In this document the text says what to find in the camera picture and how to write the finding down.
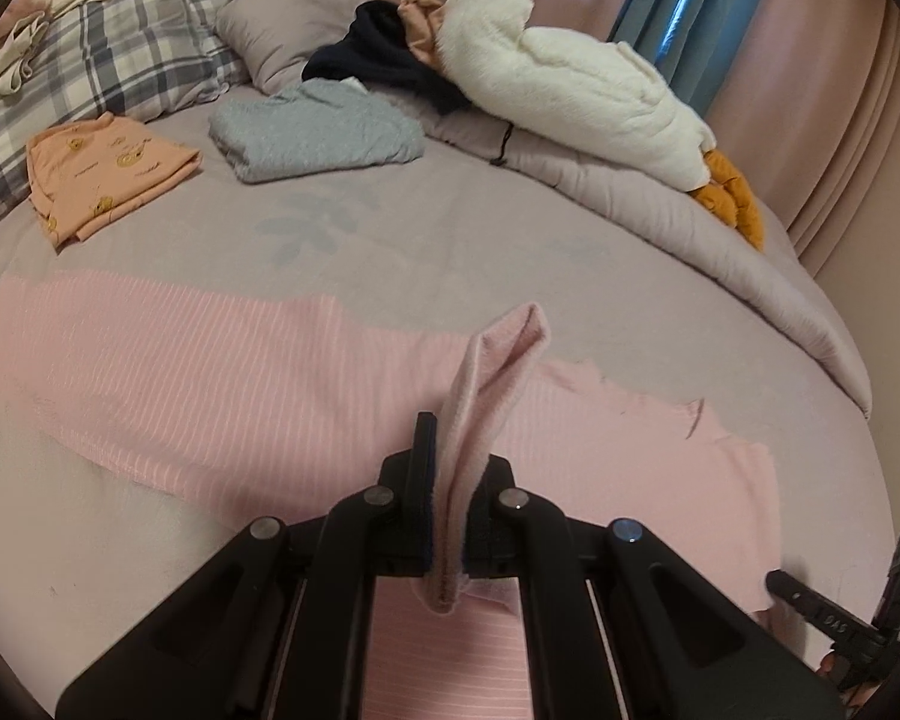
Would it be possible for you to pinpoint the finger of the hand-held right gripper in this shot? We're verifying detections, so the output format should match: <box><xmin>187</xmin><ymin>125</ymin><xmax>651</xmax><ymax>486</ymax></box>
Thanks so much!
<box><xmin>765</xmin><ymin>570</ymin><xmax>875</xmax><ymax>647</ymax></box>

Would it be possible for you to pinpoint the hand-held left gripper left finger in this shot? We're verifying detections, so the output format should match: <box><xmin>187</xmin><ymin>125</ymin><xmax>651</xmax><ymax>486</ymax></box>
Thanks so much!
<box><xmin>55</xmin><ymin>411</ymin><xmax>440</xmax><ymax>720</ymax></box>

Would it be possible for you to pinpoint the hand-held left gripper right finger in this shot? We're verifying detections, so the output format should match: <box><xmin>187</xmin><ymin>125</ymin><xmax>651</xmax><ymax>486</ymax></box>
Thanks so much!
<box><xmin>461</xmin><ymin>454</ymin><xmax>845</xmax><ymax>720</ymax></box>

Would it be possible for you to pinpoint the pink striped garment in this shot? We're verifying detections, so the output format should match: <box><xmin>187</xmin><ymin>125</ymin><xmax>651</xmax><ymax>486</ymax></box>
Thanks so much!
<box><xmin>0</xmin><ymin>274</ymin><xmax>781</xmax><ymax>720</ymax></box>

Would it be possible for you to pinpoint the person's right hand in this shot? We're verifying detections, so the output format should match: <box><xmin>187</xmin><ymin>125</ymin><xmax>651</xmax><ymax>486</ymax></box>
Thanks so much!
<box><xmin>817</xmin><ymin>651</ymin><xmax>872</xmax><ymax>709</ymax></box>

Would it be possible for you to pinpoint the mauve bed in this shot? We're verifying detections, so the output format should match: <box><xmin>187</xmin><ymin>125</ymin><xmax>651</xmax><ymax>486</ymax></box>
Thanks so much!
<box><xmin>0</xmin><ymin>0</ymin><xmax>900</xmax><ymax>720</ymax></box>

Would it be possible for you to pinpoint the mauve comforter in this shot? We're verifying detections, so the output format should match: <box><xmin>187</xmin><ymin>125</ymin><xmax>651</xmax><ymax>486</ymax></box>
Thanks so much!
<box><xmin>420</xmin><ymin>112</ymin><xmax>871</xmax><ymax>417</ymax></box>

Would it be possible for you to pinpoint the grey folded garment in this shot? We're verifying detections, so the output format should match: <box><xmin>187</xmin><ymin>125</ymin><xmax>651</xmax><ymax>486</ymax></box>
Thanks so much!
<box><xmin>208</xmin><ymin>79</ymin><xmax>427</xmax><ymax>185</ymax></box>

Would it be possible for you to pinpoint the mustard garment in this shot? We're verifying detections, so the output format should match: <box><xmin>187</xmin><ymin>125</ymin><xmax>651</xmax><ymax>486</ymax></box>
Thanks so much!
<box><xmin>690</xmin><ymin>148</ymin><xmax>766</xmax><ymax>252</ymax></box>

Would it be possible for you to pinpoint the white fleece garment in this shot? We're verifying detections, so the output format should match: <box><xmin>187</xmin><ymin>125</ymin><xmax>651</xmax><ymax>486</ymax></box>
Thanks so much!
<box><xmin>431</xmin><ymin>0</ymin><xmax>717</xmax><ymax>192</ymax></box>

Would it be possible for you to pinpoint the navy garment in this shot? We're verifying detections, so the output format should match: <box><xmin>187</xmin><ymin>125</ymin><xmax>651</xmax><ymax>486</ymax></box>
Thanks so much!
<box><xmin>302</xmin><ymin>0</ymin><xmax>473</xmax><ymax>117</ymax></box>

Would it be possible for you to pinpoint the orange printed folded garment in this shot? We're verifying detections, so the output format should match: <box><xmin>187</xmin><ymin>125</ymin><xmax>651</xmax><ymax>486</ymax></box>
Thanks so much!
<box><xmin>26</xmin><ymin>111</ymin><xmax>203</xmax><ymax>250</ymax></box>

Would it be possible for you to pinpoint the peach garment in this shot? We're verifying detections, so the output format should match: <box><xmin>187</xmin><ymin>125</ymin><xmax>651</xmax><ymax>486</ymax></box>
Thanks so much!
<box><xmin>397</xmin><ymin>0</ymin><xmax>451</xmax><ymax>68</ymax></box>

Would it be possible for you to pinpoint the mauve pillow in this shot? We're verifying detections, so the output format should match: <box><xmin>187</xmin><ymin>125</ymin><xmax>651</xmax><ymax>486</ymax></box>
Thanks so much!
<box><xmin>216</xmin><ymin>0</ymin><xmax>391</xmax><ymax>95</ymax></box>

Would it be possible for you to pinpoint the plaid pillow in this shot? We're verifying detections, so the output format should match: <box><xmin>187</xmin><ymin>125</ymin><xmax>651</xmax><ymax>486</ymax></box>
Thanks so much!
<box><xmin>0</xmin><ymin>0</ymin><xmax>252</xmax><ymax>241</ymax></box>

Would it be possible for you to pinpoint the blue curtain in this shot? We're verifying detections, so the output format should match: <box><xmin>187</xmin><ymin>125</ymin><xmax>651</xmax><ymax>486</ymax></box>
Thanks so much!
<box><xmin>607</xmin><ymin>0</ymin><xmax>785</xmax><ymax>117</ymax></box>

